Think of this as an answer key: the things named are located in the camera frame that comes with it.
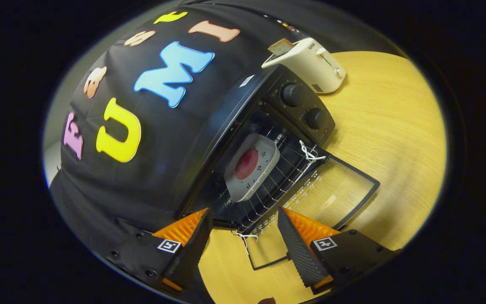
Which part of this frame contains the pink ham slice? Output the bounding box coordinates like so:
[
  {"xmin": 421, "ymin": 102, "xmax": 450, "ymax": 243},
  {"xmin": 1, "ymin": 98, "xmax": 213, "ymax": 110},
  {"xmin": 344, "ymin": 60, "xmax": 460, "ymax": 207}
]
[{"xmin": 235, "ymin": 148, "xmax": 259, "ymax": 179}]

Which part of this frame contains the brown bread slice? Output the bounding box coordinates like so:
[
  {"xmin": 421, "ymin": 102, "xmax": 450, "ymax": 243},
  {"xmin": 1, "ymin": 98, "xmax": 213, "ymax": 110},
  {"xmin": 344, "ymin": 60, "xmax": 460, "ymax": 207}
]
[{"xmin": 267, "ymin": 38, "xmax": 294, "ymax": 57}]

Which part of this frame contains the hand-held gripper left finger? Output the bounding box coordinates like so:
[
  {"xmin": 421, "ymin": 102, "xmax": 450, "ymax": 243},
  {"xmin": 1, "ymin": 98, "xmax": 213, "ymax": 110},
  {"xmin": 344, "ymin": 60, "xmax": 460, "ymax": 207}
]
[{"xmin": 104, "ymin": 208, "xmax": 213, "ymax": 294}]

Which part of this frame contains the black toaster oven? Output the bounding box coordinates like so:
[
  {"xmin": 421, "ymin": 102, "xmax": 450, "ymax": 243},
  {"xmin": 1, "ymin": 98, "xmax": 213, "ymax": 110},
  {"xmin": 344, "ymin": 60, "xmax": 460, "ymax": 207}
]
[{"xmin": 178, "ymin": 63, "xmax": 381, "ymax": 271}]

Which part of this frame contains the metal oven rack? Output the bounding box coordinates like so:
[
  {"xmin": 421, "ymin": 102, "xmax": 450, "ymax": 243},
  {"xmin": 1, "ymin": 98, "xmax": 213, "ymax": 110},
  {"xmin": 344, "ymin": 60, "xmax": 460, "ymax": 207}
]
[{"xmin": 213, "ymin": 127, "xmax": 330, "ymax": 231}]

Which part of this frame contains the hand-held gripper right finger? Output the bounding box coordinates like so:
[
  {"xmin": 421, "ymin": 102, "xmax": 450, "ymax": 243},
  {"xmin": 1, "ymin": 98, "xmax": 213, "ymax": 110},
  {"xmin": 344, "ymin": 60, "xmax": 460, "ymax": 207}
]
[{"xmin": 277, "ymin": 207, "xmax": 400, "ymax": 295}]

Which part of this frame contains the white pop-up toaster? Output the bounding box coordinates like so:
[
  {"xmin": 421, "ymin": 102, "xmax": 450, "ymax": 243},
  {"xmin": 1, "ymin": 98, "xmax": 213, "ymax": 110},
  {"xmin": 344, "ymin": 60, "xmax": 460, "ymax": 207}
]
[{"xmin": 262, "ymin": 37, "xmax": 347, "ymax": 94}]

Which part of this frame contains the white square plate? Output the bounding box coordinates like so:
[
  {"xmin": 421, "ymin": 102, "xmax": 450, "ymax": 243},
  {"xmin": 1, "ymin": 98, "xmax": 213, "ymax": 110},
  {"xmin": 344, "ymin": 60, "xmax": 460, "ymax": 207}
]
[{"xmin": 224, "ymin": 133, "xmax": 281, "ymax": 203}]

